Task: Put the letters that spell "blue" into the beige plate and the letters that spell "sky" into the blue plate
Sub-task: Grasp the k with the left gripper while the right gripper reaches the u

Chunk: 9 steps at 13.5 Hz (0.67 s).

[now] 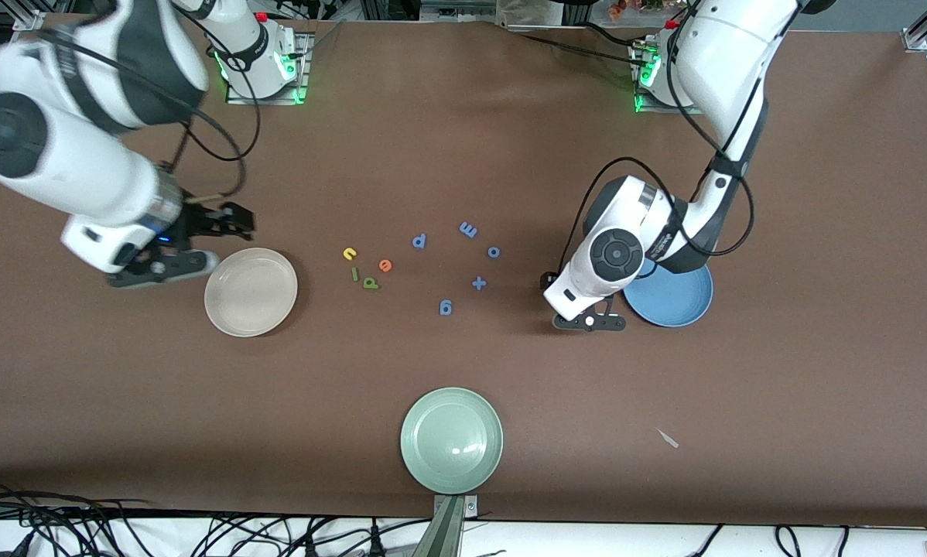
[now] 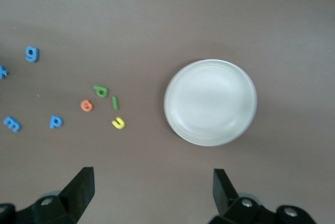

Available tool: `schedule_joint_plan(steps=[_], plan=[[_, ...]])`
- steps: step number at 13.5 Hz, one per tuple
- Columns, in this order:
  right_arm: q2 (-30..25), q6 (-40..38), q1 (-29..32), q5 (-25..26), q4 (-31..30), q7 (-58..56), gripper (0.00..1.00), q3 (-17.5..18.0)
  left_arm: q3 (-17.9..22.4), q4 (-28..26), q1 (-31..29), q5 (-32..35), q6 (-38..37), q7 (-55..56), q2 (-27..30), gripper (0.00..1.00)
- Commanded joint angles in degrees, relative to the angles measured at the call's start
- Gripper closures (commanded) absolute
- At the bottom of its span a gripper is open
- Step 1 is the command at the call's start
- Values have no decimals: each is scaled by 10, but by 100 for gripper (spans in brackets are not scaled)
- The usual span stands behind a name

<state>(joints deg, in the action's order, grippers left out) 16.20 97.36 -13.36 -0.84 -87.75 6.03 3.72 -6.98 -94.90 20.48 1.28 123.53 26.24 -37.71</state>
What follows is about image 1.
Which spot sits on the green letter p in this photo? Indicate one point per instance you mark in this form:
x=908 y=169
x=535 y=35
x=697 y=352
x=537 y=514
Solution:
x=368 y=283

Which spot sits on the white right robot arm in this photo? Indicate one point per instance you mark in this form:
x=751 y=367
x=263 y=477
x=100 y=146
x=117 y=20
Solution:
x=84 y=178

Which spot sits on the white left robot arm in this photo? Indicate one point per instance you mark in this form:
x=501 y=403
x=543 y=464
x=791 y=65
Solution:
x=618 y=255

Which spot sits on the beige round plate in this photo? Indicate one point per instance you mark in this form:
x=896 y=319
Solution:
x=251 y=294

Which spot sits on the blue letter m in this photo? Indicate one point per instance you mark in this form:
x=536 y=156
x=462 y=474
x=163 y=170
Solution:
x=468 y=230

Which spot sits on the blue round plate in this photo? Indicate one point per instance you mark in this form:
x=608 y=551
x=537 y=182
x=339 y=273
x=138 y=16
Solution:
x=680 y=302

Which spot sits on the blue letter p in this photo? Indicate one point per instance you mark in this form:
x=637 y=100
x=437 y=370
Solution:
x=419 y=241

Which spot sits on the brown table cover sheet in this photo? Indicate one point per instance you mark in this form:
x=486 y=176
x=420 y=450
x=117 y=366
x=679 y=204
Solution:
x=123 y=402

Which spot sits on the green round plate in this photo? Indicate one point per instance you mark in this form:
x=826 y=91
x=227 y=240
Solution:
x=452 y=441

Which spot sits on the white paper scrap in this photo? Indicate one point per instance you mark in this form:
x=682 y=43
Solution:
x=668 y=439

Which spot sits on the person in beige clothing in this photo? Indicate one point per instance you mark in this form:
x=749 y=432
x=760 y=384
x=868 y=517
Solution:
x=529 y=11

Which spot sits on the orange patterned object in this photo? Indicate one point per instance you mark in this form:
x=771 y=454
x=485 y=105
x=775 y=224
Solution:
x=634 y=8

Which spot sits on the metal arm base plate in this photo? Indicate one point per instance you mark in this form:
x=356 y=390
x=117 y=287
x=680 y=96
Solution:
x=696 y=111
x=304 y=70

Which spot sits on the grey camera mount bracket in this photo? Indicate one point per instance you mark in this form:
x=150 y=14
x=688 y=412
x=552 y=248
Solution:
x=448 y=534

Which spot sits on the grey metal frame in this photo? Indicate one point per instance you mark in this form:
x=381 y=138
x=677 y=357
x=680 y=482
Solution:
x=460 y=9

